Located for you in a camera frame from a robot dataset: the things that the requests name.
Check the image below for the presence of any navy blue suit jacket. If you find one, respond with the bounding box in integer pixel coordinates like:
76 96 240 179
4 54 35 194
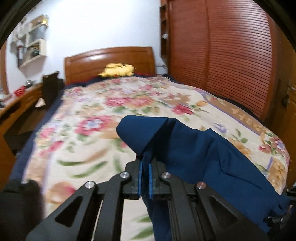
116 115 289 240

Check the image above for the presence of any black folded garment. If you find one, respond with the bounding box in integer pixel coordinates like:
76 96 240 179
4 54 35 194
1 179 44 240

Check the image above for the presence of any wooden desk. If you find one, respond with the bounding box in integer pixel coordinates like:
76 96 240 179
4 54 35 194
1 83 42 188

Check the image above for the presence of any dark wooden chair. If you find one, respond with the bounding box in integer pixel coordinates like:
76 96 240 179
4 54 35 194
35 71 65 109

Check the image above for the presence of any red basket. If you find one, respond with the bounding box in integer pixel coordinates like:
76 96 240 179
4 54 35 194
14 85 27 97

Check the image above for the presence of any wooden headboard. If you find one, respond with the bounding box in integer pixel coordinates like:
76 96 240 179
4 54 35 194
64 46 156 85

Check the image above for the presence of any yellow Pikachu plush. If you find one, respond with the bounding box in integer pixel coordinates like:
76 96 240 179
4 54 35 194
99 63 135 78

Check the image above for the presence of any red-brown louvered wardrobe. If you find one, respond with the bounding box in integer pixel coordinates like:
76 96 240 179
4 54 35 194
159 1 276 121

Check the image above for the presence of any white wall shelf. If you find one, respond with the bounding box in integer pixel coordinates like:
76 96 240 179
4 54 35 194
11 15 49 68

